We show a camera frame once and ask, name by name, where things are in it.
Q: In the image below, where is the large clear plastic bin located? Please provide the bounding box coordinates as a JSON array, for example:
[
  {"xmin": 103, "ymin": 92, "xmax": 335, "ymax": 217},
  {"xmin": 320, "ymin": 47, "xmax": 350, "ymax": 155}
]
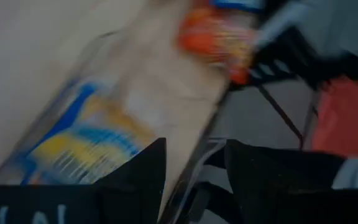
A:
[{"xmin": 0, "ymin": 27, "xmax": 232, "ymax": 224}]

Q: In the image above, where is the red container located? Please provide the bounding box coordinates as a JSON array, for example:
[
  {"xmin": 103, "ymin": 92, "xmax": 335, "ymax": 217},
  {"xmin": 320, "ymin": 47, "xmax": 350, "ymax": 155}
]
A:
[{"xmin": 311, "ymin": 76, "xmax": 358, "ymax": 158}]

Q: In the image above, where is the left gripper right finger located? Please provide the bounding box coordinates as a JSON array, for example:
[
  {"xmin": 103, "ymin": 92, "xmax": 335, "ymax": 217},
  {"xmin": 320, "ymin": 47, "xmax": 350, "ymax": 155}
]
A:
[{"xmin": 224, "ymin": 139, "xmax": 358, "ymax": 224}]

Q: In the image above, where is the orange hot spicy ramen pack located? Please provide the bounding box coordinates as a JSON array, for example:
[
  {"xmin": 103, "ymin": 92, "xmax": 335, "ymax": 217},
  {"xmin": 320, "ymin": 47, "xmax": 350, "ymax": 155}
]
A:
[{"xmin": 176, "ymin": 6, "xmax": 256, "ymax": 85}]

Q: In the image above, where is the blue soy sauce ramen pack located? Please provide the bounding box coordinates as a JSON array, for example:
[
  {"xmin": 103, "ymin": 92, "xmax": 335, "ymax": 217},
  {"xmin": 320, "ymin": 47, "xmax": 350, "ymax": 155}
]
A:
[
  {"xmin": 20, "ymin": 81, "xmax": 157, "ymax": 186},
  {"xmin": 209, "ymin": 0, "xmax": 265, "ymax": 12}
]

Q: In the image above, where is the thin black cable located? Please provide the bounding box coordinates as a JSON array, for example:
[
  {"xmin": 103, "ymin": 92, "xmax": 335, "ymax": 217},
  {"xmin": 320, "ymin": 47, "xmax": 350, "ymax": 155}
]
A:
[{"xmin": 256, "ymin": 85, "xmax": 306, "ymax": 149}]

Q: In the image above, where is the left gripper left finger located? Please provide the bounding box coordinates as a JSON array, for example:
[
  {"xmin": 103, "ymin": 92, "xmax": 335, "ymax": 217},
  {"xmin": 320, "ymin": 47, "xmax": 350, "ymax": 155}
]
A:
[{"xmin": 0, "ymin": 137, "xmax": 167, "ymax": 224}]

